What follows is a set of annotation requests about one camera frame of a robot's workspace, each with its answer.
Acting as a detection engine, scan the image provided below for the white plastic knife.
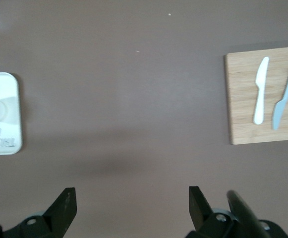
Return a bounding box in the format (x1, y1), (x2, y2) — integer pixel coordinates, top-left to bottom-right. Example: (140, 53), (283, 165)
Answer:
(253, 56), (270, 125)

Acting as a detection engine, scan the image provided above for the cream tray with bear print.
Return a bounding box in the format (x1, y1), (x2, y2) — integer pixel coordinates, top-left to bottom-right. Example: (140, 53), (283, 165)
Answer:
(0, 71), (23, 156)

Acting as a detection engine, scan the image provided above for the grey plastic knife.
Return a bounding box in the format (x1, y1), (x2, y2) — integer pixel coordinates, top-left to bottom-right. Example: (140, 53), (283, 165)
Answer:
(272, 64), (288, 131)

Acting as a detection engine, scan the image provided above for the wooden cutting board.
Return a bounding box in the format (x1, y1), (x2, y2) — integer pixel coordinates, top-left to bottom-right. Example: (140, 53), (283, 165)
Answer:
(224, 46), (288, 146)

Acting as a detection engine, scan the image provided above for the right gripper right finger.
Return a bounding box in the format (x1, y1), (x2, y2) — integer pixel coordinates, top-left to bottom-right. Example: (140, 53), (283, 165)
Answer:
(185, 185), (234, 238)

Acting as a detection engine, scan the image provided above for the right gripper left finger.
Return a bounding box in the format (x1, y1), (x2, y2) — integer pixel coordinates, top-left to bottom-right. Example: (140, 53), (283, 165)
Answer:
(2, 187), (78, 238)

